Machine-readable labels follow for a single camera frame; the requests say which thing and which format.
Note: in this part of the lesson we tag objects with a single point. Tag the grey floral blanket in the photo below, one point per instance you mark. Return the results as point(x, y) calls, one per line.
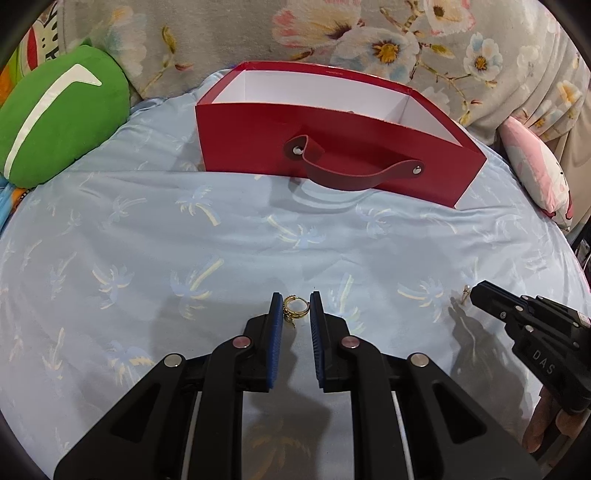
point(479, 61)

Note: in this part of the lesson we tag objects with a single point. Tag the colourful cartoon cushion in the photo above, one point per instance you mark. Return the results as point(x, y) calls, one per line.
point(39, 44)

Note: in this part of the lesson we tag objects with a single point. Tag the right hand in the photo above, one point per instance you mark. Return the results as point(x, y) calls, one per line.
point(546, 414)

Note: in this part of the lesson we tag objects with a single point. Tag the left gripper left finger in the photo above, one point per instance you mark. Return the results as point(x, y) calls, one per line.
point(183, 419)

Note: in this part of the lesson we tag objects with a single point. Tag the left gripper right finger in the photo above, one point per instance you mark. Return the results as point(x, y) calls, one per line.
point(410, 419)

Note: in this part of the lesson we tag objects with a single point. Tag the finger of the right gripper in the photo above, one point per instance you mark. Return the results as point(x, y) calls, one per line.
point(501, 303)

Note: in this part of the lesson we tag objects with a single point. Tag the red gift box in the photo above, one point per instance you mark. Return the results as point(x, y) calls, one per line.
point(342, 129)

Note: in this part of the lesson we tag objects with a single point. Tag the small gold huggie earring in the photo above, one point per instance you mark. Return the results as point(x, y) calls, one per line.
point(465, 295)

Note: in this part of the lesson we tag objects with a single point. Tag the green plush pillow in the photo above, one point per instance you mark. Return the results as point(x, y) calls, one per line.
point(58, 113)

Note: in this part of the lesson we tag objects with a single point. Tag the light blue palm-print sheet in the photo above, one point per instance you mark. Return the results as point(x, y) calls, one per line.
point(136, 252)

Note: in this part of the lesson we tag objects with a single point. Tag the red box strap handle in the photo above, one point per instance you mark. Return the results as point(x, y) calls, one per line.
point(349, 165)

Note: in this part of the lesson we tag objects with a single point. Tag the plain gold hoop earring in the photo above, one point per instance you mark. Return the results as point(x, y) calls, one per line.
point(294, 308)

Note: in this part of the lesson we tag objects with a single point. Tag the pink plush toy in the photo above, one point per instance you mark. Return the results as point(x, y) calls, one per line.
point(539, 172)

